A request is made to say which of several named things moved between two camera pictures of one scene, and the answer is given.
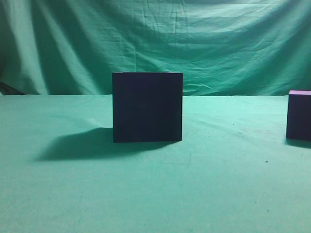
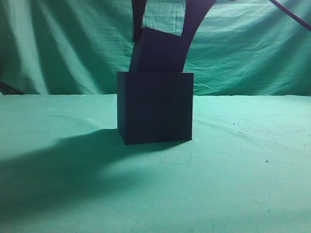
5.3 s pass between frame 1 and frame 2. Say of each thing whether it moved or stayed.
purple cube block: moved
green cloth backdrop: stayed
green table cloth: stayed
